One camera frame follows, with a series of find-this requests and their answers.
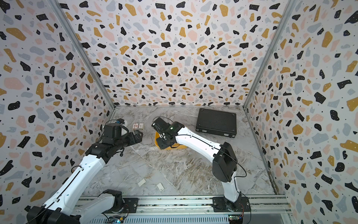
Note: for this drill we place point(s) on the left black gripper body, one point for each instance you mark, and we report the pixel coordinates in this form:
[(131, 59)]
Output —
[(126, 140)]

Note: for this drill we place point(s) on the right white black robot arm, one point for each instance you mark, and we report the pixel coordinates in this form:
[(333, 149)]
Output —
[(223, 159)]

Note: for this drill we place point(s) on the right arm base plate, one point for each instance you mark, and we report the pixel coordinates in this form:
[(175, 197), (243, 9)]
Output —
[(221, 204)]

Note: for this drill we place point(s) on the black hard case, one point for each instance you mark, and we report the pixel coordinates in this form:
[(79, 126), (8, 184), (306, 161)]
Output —
[(217, 123)]

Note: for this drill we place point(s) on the yellow plastic storage box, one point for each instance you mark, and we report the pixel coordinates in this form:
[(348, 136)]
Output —
[(164, 145)]

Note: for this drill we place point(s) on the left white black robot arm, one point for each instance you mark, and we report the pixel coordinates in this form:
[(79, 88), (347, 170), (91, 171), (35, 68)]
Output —
[(60, 208)]

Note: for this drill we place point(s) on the white eraser bottom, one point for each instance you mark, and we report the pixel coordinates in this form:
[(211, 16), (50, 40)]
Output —
[(160, 186)]

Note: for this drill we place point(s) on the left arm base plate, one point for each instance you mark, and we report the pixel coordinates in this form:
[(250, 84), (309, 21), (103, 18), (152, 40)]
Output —
[(130, 205)]

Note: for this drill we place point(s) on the white eraser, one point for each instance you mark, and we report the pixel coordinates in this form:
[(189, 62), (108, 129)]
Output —
[(160, 186), (142, 182)]

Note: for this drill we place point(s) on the small card box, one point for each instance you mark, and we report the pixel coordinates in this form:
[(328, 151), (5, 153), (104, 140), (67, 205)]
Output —
[(138, 126)]

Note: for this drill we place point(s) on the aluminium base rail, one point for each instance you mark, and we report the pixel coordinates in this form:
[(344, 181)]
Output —
[(261, 204)]

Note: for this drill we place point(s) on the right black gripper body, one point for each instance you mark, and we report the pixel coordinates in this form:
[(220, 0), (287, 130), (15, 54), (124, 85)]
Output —
[(162, 143)]

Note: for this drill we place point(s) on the white eraser far left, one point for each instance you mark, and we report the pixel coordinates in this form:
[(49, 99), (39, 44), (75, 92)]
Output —
[(142, 182)]

